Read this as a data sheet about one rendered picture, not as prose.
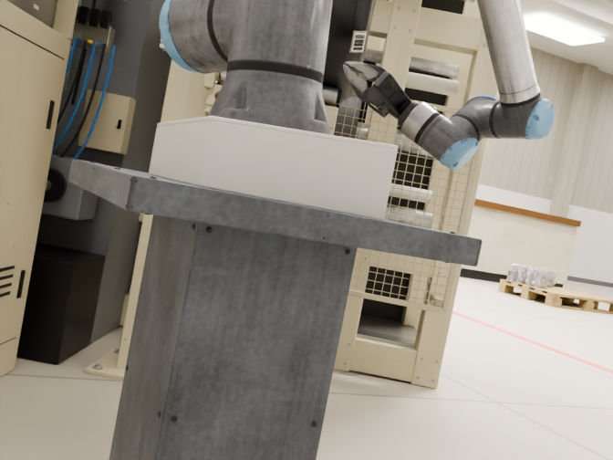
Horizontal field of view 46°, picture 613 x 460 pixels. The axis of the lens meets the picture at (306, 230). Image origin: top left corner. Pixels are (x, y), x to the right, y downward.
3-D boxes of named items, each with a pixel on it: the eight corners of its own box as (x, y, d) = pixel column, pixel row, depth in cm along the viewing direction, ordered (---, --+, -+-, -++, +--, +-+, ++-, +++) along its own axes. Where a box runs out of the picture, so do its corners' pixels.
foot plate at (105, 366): (83, 372, 207) (85, 364, 207) (111, 352, 233) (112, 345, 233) (176, 390, 206) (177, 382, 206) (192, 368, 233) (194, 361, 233)
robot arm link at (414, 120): (412, 136, 169) (439, 104, 169) (396, 124, 170) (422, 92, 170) (415, 147, 178) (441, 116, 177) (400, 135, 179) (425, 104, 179)
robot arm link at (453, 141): (472, 159, 177) (450, 181, 172) (432, 129, 180) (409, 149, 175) (487, 134, 169) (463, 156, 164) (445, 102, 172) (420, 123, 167)
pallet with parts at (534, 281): (570, 300, 817) (576, 273, 815) (628, 317, 748) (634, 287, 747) (493, 289, 765) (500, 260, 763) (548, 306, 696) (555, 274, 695)
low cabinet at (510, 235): (451, 262, 1146) (462, 203, 1141) (566, 293, 928) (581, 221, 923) (343, 245, 1059) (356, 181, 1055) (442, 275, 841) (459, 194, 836)
